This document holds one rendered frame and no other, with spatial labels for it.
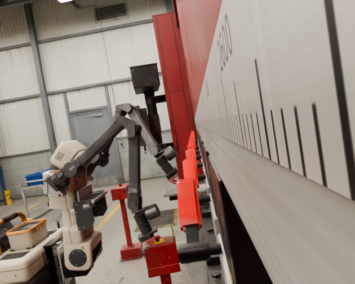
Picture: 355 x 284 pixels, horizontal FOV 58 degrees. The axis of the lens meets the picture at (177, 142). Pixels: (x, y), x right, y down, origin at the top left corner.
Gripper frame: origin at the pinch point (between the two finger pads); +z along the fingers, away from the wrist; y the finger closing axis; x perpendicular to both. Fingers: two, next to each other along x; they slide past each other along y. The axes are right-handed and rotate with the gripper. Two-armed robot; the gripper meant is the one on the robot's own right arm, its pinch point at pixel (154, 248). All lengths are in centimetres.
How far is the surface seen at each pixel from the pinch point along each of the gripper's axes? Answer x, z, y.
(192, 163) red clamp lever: -106, -48, 24
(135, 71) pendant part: 127, -106, 36
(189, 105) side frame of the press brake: 106, -59, 63
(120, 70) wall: 753, -232, 36
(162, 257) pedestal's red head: -5.2, 4.2, 2.0
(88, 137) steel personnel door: 773, -100, -126
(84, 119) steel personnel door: 773, -151, -114
